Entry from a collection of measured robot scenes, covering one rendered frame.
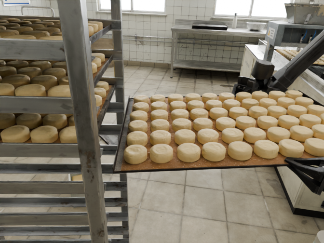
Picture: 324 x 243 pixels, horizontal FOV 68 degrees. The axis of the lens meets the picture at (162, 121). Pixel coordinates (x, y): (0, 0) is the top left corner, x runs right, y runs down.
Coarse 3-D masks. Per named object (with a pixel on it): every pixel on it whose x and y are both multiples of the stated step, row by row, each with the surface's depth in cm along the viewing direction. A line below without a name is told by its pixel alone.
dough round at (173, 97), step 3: (168, 96) 79; (171, 96) 79; (174, 96) 79; (177, 96) 79; (180, 96) 79; (168, 99) 79; (171, 99) 78; (174, 99) 78; (177, 99) 78; (180, 99) 78; (168, 102) 79
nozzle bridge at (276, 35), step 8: (272, 24) 192; (280, 24) 176; (288, 24) 176; (296, 24) 179; (272, 32) 190; (280, 32) 179; (288, 32) 185; (296, 32) 184; (304, 32) 183; (312, 32) 183; (320, 32) 182; (272, 40) 187; (280, 40) 181; (288, 40) 188; (296, 40) 187; (304, 40) 186; (272, 48) 194; (264, 56) 206
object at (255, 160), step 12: (132, 108) 76; (168, 108) 76; (204, 108) 75; (168, 120) 68; (192, 120) 68; (228, 144) 57; (252, 144) 56; (228, 156) 52; (252, 156) 52; (312, 156) 52; (132, 168) 49; (144, 168) 49; (156, 168) 49; (168, 168) 49
